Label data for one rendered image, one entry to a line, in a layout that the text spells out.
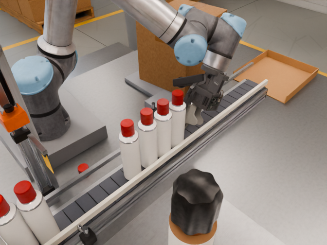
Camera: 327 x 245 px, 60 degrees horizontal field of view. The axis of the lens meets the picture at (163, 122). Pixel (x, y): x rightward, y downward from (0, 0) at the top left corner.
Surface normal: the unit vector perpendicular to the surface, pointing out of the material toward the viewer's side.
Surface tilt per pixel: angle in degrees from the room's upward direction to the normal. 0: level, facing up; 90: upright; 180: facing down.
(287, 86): 0
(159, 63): 90
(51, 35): 89
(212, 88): 60
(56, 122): 75
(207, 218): 90
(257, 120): 0
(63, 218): 0
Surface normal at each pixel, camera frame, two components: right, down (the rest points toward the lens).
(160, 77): -0.59, 0.54
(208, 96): -0.62, 0.04
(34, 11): 0.70, 0.47
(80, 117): 0.05, -0.74
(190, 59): -0.14, 0.66
